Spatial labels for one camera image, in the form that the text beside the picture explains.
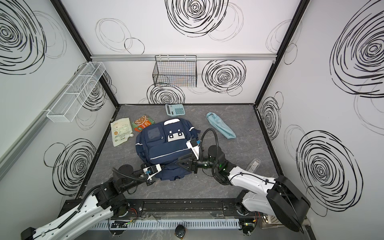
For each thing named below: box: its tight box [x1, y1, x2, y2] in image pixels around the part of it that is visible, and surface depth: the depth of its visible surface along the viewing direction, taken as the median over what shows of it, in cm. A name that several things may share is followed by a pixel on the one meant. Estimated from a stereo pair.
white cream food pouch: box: [110, 117, 134, 147], surface depth 106 cm
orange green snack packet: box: [132, 114, 155, 132], surface depth 110 cm
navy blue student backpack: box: [135, 118, 200, 180], surface depth 93 cm
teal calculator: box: [165, 104, 186, 117], surface depth 117 cm
